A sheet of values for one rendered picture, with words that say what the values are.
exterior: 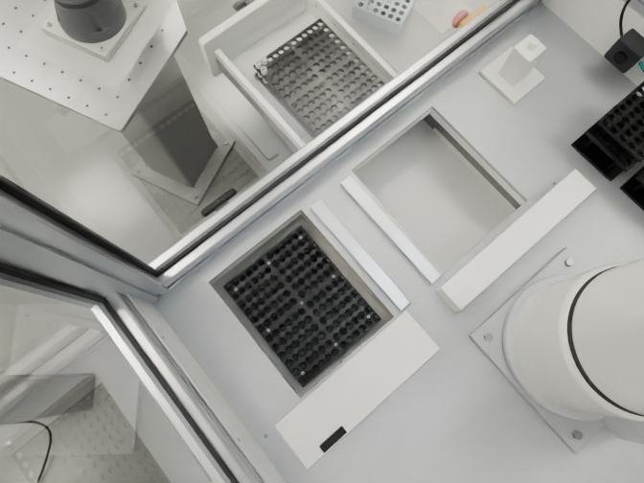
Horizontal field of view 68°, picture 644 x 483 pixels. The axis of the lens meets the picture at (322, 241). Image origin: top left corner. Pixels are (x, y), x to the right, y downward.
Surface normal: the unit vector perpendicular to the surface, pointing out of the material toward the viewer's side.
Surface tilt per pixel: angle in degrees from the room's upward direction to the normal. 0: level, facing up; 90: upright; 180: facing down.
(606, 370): 79
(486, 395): 0
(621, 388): 73
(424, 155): 0
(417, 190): 0
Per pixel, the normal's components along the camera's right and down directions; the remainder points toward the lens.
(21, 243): 0.64, 0.74
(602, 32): -0.77, 0.62
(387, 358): 0.00, -0.25
